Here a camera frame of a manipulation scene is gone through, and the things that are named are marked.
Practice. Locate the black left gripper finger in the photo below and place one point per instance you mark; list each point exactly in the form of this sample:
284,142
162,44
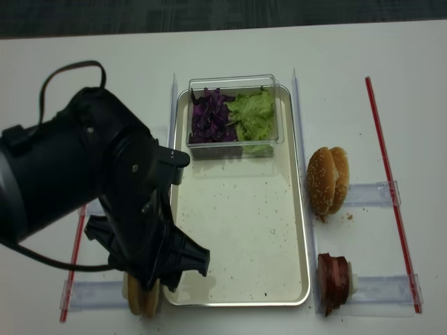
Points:
166,271
184,254

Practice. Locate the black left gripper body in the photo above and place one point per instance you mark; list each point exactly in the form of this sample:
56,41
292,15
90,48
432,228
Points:
135,228

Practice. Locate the pale bun bottom slice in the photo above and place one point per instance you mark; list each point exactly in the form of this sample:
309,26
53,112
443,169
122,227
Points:
151,300

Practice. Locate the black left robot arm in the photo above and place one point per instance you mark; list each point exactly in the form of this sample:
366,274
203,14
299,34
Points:
97,149

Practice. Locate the sliced meat patties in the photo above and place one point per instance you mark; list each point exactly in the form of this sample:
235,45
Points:
334,281

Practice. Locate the green lettuce leaves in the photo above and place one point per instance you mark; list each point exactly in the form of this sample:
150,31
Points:
250,117

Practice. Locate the white meat pusher block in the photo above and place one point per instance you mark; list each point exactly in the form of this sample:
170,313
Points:
353,281

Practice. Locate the brown bun bottom slice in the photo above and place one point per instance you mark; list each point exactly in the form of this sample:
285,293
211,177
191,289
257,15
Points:
135,295

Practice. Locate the white bun pusher block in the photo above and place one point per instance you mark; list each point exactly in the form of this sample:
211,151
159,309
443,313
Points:
125,286

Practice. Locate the metal serving tray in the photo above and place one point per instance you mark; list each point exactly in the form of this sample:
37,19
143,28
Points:
248,213

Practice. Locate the left lower clear track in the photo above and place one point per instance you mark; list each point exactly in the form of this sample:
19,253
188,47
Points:
92,295

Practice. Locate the shredded purple cabbage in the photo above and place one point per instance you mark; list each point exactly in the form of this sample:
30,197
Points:
212,135

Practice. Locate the clear plastic salad container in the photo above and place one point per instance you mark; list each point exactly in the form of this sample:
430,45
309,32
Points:
233,86

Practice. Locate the front sesame bun top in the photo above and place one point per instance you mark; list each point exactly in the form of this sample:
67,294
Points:
321,180

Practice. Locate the sesame bun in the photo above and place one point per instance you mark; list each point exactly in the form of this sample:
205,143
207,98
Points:
341,161
321,180

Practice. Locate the rear sesame bun top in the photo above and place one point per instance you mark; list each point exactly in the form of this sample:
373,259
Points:
341,161

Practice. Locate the right red strip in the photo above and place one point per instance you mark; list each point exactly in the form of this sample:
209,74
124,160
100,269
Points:
391,188

